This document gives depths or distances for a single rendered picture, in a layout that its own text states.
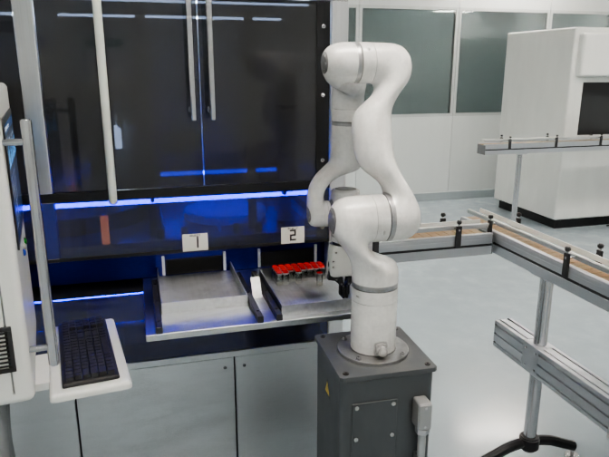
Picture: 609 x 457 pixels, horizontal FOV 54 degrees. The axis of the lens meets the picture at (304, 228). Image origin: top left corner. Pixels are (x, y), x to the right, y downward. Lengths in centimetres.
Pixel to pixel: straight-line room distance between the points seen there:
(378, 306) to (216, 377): 90
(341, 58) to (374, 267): 51
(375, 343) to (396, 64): 70
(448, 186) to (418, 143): 69
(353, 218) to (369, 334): 31
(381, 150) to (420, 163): 595
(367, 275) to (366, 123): 37
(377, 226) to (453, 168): 621
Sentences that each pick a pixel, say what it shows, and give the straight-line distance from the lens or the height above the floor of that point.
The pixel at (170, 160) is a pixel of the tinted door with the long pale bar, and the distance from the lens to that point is 201.
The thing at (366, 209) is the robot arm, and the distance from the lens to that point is 146.
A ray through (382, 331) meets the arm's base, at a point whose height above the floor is 94.
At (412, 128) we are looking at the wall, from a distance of 732.
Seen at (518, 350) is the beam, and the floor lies 48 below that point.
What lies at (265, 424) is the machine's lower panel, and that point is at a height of 28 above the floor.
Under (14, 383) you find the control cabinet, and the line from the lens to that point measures 164.
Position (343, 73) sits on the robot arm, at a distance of 151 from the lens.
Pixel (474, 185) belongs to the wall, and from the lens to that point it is 784.
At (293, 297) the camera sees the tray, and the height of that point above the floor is 88.
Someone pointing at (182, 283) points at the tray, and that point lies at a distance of 209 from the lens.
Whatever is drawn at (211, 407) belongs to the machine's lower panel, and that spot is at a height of 39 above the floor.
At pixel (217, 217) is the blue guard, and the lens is 205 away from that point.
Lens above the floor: 159
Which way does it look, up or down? 15 degrees down
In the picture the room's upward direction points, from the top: straight up
